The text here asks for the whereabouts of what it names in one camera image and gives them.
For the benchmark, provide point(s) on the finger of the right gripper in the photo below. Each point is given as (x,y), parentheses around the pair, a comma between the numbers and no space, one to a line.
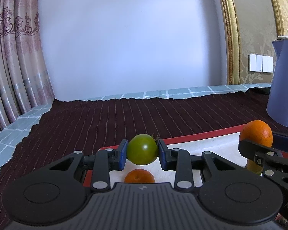
(280,141)
(248,149)

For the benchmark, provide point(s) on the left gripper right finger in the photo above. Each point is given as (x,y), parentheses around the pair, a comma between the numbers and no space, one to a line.
(178,160)

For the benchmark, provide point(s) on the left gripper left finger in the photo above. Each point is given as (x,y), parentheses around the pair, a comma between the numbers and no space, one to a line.
(107,160)

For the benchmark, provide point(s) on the orange mandarin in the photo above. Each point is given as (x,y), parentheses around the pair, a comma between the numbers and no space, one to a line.
(258,132)
(139,176)

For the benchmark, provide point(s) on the red shallow box tray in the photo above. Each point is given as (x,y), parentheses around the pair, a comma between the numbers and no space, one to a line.
(222,142)

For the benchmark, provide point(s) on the blue electric kettle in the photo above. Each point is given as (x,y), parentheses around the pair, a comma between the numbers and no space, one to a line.
(277,107)

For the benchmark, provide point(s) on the dark striped table cloth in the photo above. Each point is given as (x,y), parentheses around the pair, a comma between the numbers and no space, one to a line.
(89,125)

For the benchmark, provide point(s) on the pink patterned curtain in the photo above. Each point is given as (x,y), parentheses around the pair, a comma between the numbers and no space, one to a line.
(24,80)

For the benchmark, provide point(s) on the white wall switch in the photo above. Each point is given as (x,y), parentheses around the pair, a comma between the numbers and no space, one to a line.
(261,64)

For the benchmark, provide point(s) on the gold picture frame moulding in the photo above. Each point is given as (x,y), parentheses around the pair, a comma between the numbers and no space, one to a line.
(232,37)

